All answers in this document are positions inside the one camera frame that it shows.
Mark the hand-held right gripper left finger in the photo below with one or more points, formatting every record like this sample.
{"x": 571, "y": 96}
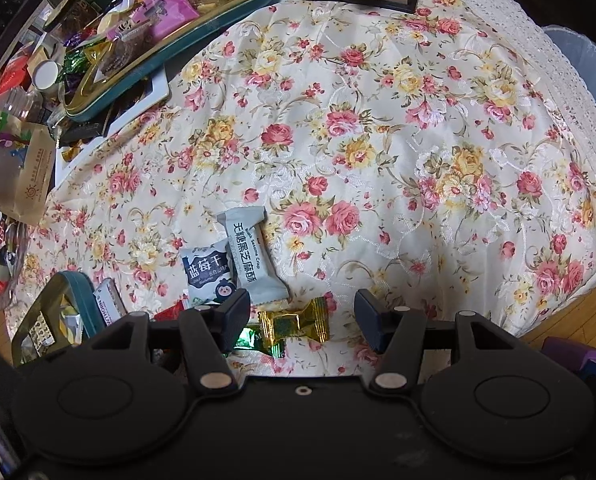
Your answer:
{"x": 238, "y": 312}

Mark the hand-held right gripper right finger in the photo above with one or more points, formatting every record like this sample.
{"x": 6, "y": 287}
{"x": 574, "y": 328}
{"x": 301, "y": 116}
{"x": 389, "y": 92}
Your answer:
{"x": 368, "y": 316}

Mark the white navy snack packet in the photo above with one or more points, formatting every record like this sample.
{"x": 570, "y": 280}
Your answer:
{"x": 205, "y": 272}

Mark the grey black-print snack packet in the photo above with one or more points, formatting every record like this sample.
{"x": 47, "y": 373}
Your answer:
{"x": 250, "y": 260}

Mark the red snack packet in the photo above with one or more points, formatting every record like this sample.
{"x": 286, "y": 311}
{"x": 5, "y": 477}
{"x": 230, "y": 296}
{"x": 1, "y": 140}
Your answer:
{"x": 175, "y": 311}

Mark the gold patterned snack packet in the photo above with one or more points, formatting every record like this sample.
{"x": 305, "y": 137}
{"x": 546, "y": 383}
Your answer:
{"x": 40, "y": 332}

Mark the yellow grey snack packet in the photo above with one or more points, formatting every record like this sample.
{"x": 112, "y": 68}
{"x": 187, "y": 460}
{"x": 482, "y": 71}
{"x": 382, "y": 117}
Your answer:
{"x": 70, "y": 325}

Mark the pale grey strip snack packet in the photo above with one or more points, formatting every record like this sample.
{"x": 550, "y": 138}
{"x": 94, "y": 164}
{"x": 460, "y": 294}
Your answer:
{"x": 109, "y": 305}

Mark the green wrapped candy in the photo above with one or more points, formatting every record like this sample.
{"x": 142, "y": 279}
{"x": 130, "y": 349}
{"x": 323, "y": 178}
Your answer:
{"x": 255, "y": 344}

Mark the gold wrapped candy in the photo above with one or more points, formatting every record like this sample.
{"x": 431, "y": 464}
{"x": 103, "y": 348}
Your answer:
{"x": 290, "y": 325}

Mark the clear glass dish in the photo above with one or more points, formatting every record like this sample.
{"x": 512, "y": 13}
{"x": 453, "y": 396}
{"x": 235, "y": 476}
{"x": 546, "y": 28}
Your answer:
{"x": 8, "y": 282}

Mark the floral tablecloth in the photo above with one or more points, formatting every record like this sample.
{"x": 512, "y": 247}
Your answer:
{"x": 378, "y": 135}

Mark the purple box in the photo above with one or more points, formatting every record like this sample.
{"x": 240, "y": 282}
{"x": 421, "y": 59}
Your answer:
{"x": 573, "y": 352}

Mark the gold foil chocolate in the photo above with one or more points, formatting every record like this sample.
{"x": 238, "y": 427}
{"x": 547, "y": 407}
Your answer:
{"x": 70, "y": 152}

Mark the brown paper bag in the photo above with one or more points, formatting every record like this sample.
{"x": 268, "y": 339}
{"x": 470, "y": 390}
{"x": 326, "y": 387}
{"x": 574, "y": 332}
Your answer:
{"x": 28, "y": 175}

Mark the white rectangular tray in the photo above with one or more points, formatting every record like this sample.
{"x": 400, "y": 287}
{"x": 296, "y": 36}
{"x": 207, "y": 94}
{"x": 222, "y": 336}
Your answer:
{"x": 160, "y": 87}

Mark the black snack packet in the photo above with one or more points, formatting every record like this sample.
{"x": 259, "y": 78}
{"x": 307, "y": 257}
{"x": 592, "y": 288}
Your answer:
{"x": 80, "y": 132}

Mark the teal oval tin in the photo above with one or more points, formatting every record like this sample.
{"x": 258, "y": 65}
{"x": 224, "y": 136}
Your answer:
{"x": 178, "y": 55}

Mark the white round lid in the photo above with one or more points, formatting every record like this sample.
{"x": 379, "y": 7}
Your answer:
{"x": 45, "y": 76}

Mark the pink packet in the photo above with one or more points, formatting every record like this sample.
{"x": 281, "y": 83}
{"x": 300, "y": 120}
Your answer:
{"x": 170, "y": 10}

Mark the grey bin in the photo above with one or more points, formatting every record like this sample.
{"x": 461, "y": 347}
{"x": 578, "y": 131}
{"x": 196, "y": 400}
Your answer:
{"x": 583, "y": 65}

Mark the dark framed panel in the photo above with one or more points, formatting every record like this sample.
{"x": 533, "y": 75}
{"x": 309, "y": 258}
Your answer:
{"x": 3, "y": 30}

